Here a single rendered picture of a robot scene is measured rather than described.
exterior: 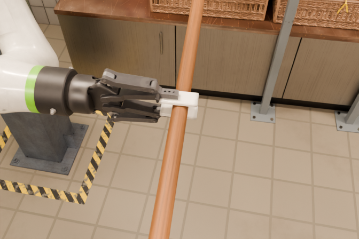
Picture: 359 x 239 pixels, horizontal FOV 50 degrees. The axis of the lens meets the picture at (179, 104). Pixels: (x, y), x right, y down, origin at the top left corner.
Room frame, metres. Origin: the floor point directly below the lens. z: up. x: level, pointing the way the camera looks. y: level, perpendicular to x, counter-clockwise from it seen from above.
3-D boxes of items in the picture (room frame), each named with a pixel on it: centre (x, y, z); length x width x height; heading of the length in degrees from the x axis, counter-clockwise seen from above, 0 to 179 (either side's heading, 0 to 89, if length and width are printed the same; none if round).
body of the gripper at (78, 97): (0.47, 0.16, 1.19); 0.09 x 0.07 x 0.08; 82
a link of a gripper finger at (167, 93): (0.46, 0.03, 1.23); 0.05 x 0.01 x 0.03; 82
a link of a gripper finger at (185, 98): (0.45, 0.00, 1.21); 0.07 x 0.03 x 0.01; 82
